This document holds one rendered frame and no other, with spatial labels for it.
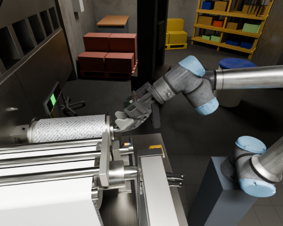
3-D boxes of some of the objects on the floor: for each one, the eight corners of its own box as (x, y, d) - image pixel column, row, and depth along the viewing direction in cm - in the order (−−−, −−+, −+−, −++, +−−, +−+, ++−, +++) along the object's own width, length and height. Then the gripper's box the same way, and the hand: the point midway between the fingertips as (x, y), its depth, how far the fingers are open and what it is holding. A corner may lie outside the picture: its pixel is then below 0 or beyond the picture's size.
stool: (88, 101, 309) (81, 67, 271) (74, 122, 262) (63, 85, 224) (58, 99, 315) (47, 66, 277) (39, 119, 268) (22, 83, 230)
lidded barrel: (236, 93, 332) (249, 58, 291) (247, 110, 288) (264, 71, 248) (206, 91, 336) (215, 57, 296) (213, 108, 293) (224, 70, 252)
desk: (130, 41, 619) (129, 15, 569) (126, 55, 502) (125, 24, 453) (109, 41, 620) (106, 15, 571) (100, 54, 503) (96, 23, 454)
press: (130, 105, 299) (117, -173, 137) (134, 82, 368) (129, -121, 206) (171, 106, 296) (208, -176, 134) (167, 83, 365) (188, -123, 203)
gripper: (147, 76, 59) (103, 112, 65) (152, 91, 51) (101, 130, 57) (161, 92, 63) (119, 124, 70) (168, 108, 55) (120, 142, 62)
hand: (119, 129), depth 65 cm, fingers closed, pressing on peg
